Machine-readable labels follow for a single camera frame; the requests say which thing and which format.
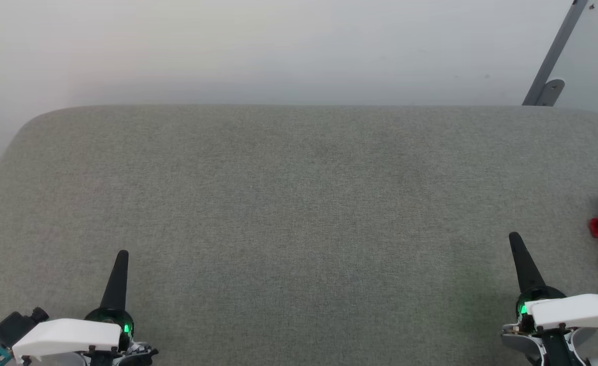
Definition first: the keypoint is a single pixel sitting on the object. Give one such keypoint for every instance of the grey metal post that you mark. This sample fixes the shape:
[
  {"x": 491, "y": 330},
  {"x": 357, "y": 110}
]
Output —
[{"x": 558, "y": 46}]

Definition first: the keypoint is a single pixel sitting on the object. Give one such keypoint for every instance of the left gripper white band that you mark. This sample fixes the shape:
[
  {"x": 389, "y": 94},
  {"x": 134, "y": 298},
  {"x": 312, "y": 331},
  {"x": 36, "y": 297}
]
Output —
[{"x": 65, "y": 338}]

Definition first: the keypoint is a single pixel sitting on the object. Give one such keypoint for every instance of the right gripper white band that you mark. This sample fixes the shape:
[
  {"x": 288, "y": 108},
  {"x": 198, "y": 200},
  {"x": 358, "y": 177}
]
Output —
[{"x": 573, "y": 311}]

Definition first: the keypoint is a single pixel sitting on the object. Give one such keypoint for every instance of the grey metal post bracket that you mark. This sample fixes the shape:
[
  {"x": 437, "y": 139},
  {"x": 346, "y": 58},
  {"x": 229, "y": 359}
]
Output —
[{"x": 550, "y": 92}]

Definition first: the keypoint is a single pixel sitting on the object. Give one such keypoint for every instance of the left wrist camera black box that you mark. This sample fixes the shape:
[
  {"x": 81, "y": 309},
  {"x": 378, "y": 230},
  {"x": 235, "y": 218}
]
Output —
[{"x": 14, "y": 325}]

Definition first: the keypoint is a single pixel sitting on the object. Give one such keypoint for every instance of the grey fabric sofa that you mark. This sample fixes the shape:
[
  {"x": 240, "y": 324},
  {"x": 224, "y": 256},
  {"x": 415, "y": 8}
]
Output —
[{"x": 298, "y": 203}]

